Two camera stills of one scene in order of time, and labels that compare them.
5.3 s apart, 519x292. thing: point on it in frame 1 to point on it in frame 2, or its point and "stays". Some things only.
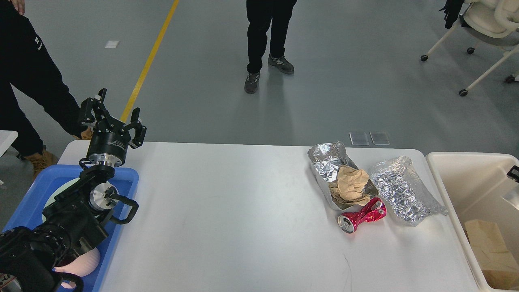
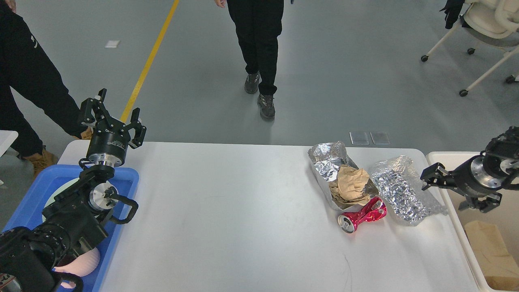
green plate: x=58 y=190 stays
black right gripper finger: x=513 y=173 to x=472 y=179
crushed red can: x=375 y=209 stays
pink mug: x=82 y=265 stays
